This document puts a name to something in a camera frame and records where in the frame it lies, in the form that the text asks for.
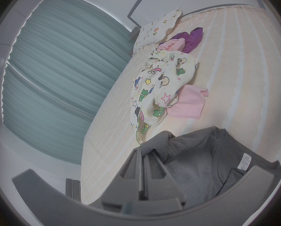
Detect pink garment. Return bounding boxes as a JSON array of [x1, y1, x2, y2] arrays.
[[169, 85, 209, 119], [157, 38, 186, 52]]

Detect white printed garment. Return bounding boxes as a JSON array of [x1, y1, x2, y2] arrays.
[[130, 48, 199, 143]]

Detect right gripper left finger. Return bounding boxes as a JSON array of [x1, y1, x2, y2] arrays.
[[100, 147, 144, 212]]

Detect grey bedside table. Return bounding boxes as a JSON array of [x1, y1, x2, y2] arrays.
[[130, 27, 141, 42]]

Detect blue-green curtain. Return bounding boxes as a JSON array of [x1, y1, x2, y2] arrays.
[[2, 64, 95, 166], [9, 0, 132, 118]]

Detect bed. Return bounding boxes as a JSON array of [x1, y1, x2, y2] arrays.
[[80, 0, 281, 205]]

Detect black T-shirt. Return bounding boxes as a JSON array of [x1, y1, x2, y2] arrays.
[[87, 126, 281, 209]]

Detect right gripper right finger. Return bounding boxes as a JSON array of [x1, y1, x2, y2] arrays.
[[144, 153, 186, 208]]

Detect purple garment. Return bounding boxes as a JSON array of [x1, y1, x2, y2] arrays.
[[172, 27, 204, 54]]

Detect white printed pillow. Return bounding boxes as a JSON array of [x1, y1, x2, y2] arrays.
[[133, 7, 182, 55]]

